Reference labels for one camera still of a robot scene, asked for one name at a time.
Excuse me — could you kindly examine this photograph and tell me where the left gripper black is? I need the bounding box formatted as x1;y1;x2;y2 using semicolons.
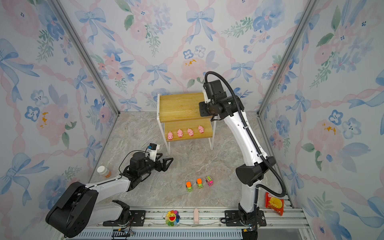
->
138;152;173;178

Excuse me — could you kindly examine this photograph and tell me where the pink pig toy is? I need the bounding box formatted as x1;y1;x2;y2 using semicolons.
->
198;126;205;134
187;129;194;137
167;131;174;141
177;129;184;138

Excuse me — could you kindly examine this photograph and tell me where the orange green toy car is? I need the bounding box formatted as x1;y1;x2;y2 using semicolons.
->
197;178;204;189
186;182;193;192

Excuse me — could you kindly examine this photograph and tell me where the green pink toy truck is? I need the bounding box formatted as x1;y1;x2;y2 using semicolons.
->
206;176;214;187

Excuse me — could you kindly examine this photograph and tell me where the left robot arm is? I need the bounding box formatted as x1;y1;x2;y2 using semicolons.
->
46;151;174;238

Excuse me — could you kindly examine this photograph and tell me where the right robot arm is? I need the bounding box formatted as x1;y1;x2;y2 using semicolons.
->
157;93;276;226

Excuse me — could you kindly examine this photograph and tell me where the white wooden two-tier shelf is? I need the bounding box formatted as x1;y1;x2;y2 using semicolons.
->
157;92;216;154

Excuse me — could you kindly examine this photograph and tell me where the rainbow smiling flower toy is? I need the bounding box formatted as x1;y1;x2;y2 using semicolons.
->
165;210;180;227

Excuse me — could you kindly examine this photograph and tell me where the white cap orange bottle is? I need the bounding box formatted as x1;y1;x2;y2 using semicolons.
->
97;166;111;178

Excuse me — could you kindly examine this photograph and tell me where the red orange toy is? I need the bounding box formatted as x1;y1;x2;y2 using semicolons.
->
265;193;284;216

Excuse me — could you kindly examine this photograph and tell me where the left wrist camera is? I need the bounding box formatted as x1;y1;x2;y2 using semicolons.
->
147;143;158;162

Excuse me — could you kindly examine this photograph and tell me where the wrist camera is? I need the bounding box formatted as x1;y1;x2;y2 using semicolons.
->
203;80;227;103
147;143;158;162

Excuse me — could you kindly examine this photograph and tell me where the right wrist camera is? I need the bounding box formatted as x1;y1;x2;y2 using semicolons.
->
203;80;227;103

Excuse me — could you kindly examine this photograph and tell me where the pink block on rail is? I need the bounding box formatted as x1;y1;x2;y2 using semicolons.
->
194;209;200;225

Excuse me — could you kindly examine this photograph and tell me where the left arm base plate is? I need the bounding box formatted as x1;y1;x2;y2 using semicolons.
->
103;210;146;227

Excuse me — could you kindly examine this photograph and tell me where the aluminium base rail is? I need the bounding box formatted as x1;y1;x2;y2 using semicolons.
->
74;207;315;240

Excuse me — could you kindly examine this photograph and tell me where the aluminium corner post right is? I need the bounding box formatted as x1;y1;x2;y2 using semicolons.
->
257;0;318;118

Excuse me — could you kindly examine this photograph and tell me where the aluminium corner post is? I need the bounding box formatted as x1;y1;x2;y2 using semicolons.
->
48;0;120;116
257;0;318;118

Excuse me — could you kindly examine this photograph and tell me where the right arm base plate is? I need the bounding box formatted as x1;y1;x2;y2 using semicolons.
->
221;209;267;227

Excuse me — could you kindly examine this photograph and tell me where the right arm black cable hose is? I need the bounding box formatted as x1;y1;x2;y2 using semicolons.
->
204;71;287;217

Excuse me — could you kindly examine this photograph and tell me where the aluminium corner post left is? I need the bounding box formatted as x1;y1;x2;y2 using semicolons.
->
48;0;120;116

